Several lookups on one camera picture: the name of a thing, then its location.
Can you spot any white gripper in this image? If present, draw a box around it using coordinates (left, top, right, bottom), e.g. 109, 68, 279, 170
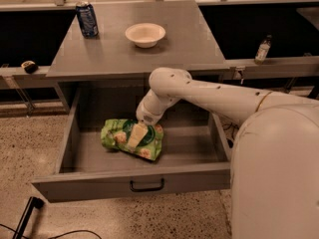
128, 90, 178, 148

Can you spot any green rice chip bag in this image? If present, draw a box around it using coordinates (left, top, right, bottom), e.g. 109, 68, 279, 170
101, 119, 163, 161

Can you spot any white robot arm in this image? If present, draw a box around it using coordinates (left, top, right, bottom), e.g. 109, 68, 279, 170
137, 68, 319, 239

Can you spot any grey open drawer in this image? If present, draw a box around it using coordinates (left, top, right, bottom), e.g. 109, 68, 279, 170
32, 82, 230, 202

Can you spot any grey counter cabinet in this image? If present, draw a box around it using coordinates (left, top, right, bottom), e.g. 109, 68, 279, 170
47, 0, 228, 117

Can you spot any white bowl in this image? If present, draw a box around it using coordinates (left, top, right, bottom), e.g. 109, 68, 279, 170
125, 23, 165, 49

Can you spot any yellow black tape measure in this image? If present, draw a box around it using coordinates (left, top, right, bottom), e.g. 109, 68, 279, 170
21, 61, 38, 74

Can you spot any blue soda can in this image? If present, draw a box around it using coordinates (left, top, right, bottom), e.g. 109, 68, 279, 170
76, 2, 99, 38

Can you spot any small clear bottle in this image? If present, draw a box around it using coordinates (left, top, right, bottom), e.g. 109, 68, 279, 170
254, 35, 272, 64

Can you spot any black drawer handle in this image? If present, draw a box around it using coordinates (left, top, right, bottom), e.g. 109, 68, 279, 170
130, 178, 165, 193

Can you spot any black cable on floor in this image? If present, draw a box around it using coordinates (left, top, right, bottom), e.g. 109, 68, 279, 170
222, 121, 238, 142

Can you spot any black stand with cable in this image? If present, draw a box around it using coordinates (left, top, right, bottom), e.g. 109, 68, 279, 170
0, 196, 102, 239

